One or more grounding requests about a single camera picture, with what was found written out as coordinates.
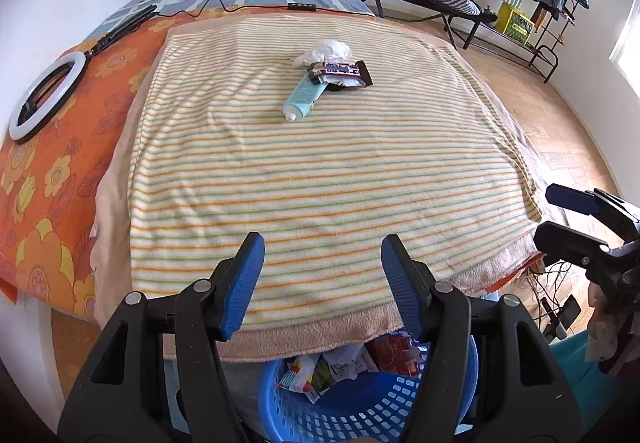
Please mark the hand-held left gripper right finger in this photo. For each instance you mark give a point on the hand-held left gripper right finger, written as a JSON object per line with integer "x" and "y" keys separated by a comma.
{"x": 400, "y": 283}

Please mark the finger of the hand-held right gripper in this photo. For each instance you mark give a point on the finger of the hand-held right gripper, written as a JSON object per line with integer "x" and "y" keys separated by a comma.
{"x": 560, "y": 238}
{"x": 567, "y": 198}

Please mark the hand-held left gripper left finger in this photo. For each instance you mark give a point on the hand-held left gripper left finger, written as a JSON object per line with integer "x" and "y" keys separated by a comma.
{"x": 245, "y": 283}

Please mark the red medicine box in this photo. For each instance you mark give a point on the red medicine box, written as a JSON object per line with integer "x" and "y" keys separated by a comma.
{"x": 390, "y": 353}

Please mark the colourful snack wrapper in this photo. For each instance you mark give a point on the colourful snack wrapper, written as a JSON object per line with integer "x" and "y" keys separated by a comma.
{"x": 295, "y": 373}

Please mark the blue plastic basket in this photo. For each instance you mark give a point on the blue plastic basket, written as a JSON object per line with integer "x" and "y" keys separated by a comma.
{"x": 360, "y": 413}

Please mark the teal squeeze tube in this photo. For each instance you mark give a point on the teal squeeze tube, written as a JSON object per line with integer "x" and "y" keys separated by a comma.
{"x": 305, "y": 95}

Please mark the dark brown chocolate wrapper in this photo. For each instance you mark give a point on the dark brown chocolate wrapper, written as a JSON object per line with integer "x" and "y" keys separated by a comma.
{"x": 345, "y": 70}

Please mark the white tissue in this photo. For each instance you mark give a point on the white tissue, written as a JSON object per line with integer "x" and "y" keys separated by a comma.
{"x": 327, "y": 50}

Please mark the person's right forearm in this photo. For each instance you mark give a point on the person's right forearm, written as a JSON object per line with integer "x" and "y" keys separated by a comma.
{"x": 605, "y": 333}

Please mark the power strip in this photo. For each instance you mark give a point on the power strip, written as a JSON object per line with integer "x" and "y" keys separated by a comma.
{"x": 570, "y": 313}

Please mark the teal cloth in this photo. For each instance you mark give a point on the teal cloth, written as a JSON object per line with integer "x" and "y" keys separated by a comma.
{"x": 575, "y": 373}

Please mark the striped yellow blanket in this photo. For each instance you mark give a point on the striped yellow blanket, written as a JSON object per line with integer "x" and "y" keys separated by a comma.
{"x": 300, "y": 183}

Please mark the black clothes rack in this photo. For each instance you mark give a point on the black clothes rack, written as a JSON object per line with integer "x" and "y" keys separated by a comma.
{"x": 547, "y": 60}

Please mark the window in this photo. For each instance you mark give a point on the window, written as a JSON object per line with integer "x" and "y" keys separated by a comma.
{"x": 630, "y": 43}

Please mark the yellow crate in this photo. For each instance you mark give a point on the yellow crate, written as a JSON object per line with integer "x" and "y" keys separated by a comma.
{"x": 517, "y": 25}

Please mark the orange floral sheet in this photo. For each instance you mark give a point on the orange floral sheet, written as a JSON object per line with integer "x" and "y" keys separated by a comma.
{"x": 65, "y": 133}

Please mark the black inline remote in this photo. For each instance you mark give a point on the black inline remote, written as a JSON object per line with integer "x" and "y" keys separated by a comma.
{"x": 301, "y": 6}

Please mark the black light stand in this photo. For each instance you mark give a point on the black light stand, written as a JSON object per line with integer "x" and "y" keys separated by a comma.
{"x": 120, "y": 28}

